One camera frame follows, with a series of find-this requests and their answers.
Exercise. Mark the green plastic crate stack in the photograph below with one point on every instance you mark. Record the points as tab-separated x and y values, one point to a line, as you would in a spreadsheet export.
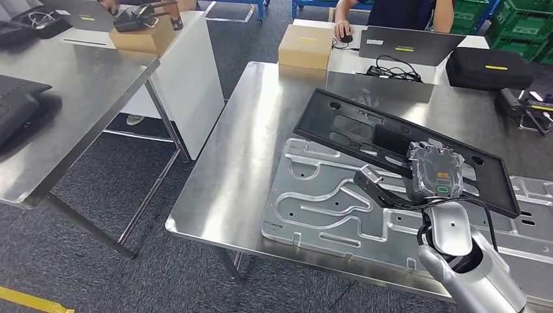
518	30

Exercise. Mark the black zip case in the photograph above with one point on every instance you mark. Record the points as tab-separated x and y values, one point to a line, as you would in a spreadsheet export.
488	69

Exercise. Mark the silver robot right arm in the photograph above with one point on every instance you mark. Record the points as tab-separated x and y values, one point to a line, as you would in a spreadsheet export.
451	229

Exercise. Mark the brown bottle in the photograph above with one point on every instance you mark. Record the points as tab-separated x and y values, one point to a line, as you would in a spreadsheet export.
175	17

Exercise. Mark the yellow floor tape square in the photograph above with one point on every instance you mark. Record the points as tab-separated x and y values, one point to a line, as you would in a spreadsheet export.
26	300

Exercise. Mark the dark grey moulded panel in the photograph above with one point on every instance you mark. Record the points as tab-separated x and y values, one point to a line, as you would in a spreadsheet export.
17	108

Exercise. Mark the black handheld device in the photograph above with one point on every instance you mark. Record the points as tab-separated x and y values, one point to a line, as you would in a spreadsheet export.
512	101

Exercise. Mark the cardboard box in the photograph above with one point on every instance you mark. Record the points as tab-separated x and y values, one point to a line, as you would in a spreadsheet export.
138	43
304	49

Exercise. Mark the silver stamped metal plate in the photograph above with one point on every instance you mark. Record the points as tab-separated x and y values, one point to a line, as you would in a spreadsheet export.
328	224

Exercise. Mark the blue metal shelf rack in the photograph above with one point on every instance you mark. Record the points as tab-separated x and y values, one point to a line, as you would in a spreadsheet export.
319	3

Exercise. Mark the black computer mouse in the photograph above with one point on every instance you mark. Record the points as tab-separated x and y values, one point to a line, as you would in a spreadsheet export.
346	38

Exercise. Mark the steel workbench table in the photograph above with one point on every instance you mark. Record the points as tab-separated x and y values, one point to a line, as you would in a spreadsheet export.
242	151

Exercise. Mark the person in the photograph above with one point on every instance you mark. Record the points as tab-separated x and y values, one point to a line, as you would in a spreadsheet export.
108	5
402	11

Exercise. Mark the black open case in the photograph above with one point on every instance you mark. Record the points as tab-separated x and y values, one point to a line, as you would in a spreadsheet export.
21	34

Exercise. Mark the dark grey laptop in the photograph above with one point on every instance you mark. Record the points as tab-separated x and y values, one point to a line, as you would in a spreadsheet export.
406	45

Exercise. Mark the black plastic panel part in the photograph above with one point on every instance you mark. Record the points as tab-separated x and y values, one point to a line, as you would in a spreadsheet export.
319	121

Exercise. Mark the black controller device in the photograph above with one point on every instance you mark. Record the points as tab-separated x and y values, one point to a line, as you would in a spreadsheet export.
129	21

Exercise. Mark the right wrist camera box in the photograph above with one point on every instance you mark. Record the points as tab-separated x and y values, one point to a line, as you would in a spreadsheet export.
373	185

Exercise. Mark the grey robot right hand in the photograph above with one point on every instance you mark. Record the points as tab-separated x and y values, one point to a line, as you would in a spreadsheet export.
436	172

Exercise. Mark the person's foot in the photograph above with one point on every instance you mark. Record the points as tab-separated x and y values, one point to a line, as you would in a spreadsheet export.
134	120

